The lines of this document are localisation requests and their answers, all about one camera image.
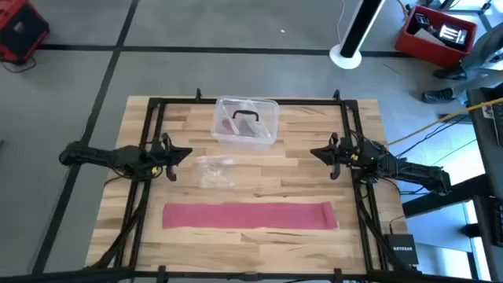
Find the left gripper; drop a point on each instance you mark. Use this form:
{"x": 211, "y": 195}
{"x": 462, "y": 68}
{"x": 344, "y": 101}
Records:
{"x": 159, "y": 156}

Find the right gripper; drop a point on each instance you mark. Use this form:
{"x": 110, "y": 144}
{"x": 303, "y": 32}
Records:
{"x": 347, "y": 156}

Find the clear plastic bag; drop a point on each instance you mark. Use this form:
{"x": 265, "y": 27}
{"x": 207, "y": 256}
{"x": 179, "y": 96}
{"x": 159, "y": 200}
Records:
{"x": 214, "y": 171}

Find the clear plastic storage box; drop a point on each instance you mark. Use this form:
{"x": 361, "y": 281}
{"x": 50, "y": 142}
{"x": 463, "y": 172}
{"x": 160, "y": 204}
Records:
{"x": 243, "y": 144}

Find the pink elastic bandage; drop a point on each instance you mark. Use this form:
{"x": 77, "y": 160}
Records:
{"x": 251, "y": 216}

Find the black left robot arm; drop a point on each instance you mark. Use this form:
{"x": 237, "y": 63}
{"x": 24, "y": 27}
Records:
{"x": 98, "y": 155}

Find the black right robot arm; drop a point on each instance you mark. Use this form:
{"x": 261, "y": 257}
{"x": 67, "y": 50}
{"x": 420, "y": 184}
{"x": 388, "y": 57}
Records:
{"x": 412, "y": 171}

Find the red bandage roll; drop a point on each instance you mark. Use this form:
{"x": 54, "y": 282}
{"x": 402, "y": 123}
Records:
{"x": 228, "y": 126}

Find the grey bandage roll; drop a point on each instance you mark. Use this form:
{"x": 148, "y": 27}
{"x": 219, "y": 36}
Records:
{"x": 247, "y": 127}

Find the black pole with white base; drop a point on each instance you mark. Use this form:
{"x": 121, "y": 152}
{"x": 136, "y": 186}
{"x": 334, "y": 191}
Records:
{"x": 346, "y": 59}

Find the black desk crossbar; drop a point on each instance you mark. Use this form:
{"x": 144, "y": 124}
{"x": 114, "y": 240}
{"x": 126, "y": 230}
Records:
{"x": 440, "y": 196}

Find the person's black shoe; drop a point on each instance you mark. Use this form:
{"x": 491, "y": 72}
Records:
{"x": 450, "y": 74}
{"x": 438, "y": 96}

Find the red plastic crate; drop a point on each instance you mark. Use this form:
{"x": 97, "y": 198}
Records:
{"x": 424, "y": 49}

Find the black desk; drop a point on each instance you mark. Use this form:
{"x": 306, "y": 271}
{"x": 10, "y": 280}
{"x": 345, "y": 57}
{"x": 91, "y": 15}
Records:
{"x": 487, "y": 157}

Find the small black device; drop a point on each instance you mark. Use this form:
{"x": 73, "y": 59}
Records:
{"x": 421, "y": 19}

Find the silver toaster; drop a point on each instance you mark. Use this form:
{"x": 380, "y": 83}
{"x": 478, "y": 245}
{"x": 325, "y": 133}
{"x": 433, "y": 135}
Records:
{"x": 452, "y": 35}

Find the black keyboard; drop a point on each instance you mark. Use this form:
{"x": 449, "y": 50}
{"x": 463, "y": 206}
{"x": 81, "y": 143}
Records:
{"x": 498, "y": 222}

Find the person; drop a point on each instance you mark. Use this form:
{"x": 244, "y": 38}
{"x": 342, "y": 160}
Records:
{"x": 483, "y": 51}

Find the red and black case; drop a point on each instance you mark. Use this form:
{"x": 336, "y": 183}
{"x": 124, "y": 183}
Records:
{"x": 19, "y": 27}

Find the black metal table frame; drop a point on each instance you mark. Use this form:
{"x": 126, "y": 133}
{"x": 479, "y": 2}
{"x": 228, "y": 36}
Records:
{"x": 181, "y": 101}

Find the black Netgear network switch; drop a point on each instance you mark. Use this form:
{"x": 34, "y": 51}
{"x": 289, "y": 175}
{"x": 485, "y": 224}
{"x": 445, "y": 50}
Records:
{"x": 401, "y": 249}

